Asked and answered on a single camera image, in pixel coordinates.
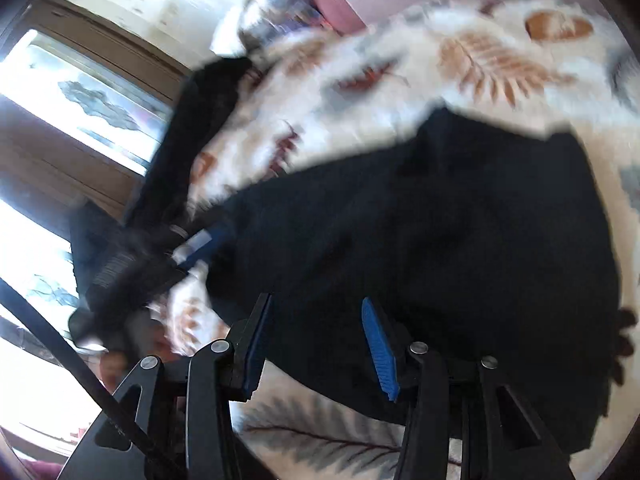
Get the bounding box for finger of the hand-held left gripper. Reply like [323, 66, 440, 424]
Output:
[169, 224, 228, 272]

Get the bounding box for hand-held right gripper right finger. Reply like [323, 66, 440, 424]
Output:
[361, 297, 577, 480]

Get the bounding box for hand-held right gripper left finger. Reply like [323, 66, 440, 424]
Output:
[57, 292, 275, 480]

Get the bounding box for black pants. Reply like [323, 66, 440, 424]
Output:
[122, 57, 622, 457]

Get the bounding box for person's left hand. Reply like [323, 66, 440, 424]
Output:
[98, 324, 180, 390]

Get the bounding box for pink pillow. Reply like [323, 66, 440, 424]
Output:
[310, 0, 368, 37]

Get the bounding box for leaf print white blanket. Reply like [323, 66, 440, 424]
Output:
[150, 0, 640, 480]

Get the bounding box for black cable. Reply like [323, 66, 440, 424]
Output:
[0, 277, 168, 467]

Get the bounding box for window with wooden frame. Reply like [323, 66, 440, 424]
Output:
[0, 0, 193, 461]

